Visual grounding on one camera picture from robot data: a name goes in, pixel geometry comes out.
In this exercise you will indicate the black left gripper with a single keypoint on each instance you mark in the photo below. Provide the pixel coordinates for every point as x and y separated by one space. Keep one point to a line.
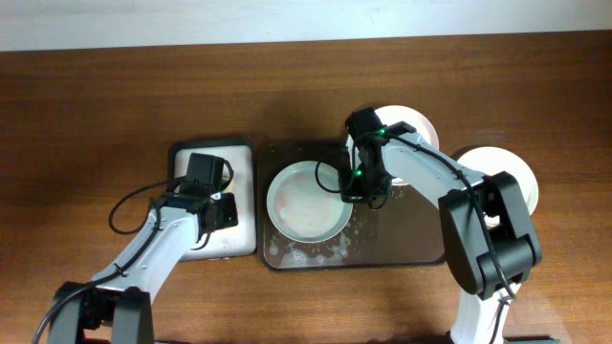
230 218

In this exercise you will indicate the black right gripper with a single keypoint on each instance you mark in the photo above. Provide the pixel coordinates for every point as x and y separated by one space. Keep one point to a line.
351 194

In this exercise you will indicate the pale green plate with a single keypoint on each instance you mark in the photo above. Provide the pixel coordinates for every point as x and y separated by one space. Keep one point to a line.
302 204

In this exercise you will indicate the pink plate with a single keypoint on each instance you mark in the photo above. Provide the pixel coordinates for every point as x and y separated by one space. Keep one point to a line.
406 119

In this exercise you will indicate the cream plate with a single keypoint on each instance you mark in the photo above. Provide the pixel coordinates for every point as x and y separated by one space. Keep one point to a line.
493 160

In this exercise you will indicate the green and yellow sponge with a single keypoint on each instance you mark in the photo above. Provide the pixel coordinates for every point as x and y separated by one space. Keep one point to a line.
227 182

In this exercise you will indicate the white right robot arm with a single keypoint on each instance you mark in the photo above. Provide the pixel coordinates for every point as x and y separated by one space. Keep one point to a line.
489 239

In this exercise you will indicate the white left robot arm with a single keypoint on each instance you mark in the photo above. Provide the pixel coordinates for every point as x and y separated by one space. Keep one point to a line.
120 296

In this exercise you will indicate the small black tray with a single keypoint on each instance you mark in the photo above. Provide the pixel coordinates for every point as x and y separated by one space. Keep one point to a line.
236 240

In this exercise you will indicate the large brown tray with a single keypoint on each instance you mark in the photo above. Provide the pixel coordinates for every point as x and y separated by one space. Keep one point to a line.
405 232

